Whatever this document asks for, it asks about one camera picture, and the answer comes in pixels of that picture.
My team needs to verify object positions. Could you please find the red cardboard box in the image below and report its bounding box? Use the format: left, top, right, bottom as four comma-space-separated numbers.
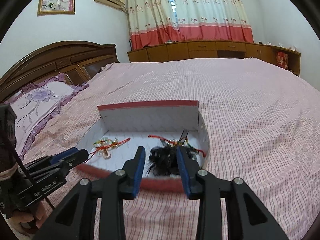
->
75, 100, 210, 194

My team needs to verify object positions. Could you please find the cream and red curtain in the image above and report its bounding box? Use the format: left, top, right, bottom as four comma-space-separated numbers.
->
170, 0, 254, 43
126, 0, 179, 50

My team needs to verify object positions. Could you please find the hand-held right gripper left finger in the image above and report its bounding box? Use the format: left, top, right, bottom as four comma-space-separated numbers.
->
32, 146, 146, 240

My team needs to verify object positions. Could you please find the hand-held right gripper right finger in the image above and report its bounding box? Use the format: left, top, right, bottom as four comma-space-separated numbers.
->
176, 146, 289, 240

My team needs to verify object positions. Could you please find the person's left forearm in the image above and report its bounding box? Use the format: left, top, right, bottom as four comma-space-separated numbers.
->
0, 104, 24, 183

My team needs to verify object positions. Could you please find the wooden headboard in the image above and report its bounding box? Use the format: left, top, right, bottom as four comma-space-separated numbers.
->
0, 40, 120, 103

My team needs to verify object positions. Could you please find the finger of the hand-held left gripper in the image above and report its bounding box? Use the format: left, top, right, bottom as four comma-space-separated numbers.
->
49, 147, 80, 165
61, 149, 89, 174

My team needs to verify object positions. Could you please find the red gift bag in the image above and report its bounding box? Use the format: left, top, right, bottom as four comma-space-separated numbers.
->
276, 51, 288, 68

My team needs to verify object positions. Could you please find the red string gold charm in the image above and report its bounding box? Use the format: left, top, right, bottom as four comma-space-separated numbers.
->
93, 137, 132, 153

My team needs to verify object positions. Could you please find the black hair ties bundle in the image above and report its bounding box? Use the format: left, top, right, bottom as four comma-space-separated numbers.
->
149, 129, 200, 177

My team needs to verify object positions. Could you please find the wooden cabinet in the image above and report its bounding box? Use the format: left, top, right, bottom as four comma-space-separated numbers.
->
127, 40, 302, 77

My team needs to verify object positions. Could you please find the window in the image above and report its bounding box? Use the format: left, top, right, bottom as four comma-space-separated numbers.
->
165, 0, 177, 23

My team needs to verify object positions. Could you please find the person's left hand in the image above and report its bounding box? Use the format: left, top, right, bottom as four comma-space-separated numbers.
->
10, 200, 47, 237

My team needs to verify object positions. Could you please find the purple floral pillow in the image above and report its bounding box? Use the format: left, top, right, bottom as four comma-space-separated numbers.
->
4, 73, 90, 160

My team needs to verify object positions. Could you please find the red string beaded bracelet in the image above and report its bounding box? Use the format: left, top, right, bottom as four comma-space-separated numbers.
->
148, 134, 208, 158

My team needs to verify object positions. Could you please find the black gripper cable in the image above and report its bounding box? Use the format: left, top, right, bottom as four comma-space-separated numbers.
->
5, 140, 55, 209

